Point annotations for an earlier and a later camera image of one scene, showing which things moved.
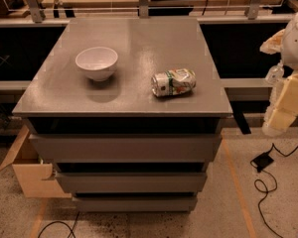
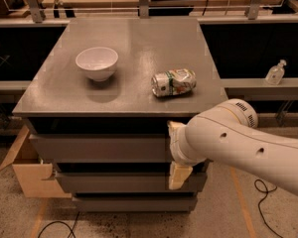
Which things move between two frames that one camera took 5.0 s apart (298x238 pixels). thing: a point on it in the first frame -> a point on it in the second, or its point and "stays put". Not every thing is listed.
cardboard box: [31, 171] stays put
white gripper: [296, 47] -> [176, 143]
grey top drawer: [125, 148] stays put
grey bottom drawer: [136, 203] stays put
